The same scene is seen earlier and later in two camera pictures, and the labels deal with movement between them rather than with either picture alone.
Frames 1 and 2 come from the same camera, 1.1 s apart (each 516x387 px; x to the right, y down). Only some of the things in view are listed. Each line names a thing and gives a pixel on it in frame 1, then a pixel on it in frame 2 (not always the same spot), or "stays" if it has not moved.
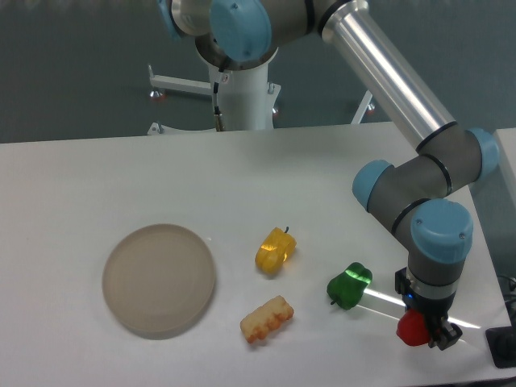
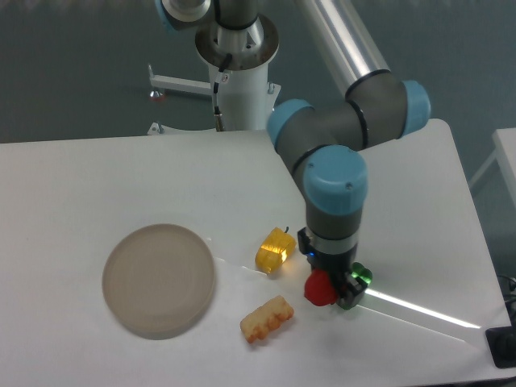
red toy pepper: (412, 328) to (318, 289)
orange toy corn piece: (266, 318) stays
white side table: (505, 139) stays
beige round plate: (158, 280) stays
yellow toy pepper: (273, 250) stays
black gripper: (436, 310) to (351, 288)
